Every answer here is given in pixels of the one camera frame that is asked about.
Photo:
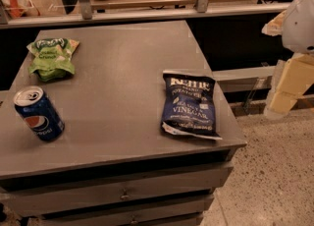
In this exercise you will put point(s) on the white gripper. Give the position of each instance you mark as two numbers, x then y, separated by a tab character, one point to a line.
299	24

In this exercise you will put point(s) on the orange white bag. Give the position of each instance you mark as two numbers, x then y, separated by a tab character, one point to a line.
16	8

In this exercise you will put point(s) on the top drawer with knob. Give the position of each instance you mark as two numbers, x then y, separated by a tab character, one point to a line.
118	189

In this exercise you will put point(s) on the blue kettle chip bag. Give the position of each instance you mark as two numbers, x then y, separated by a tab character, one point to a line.
189	108

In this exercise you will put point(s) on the grey drawer cabinet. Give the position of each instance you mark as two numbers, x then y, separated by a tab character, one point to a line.
112	110

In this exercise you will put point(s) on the blue pepsi can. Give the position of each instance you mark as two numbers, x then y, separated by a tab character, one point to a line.
34	106

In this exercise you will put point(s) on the green rice chip bag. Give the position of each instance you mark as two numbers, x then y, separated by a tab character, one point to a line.
52	58

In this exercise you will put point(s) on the wooden background counter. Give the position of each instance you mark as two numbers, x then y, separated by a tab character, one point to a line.
52	13

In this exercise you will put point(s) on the grey metal floor rail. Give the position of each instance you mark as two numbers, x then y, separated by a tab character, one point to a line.
244	79

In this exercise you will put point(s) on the drawer with knob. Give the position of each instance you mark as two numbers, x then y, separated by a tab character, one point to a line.
118	189
135	214

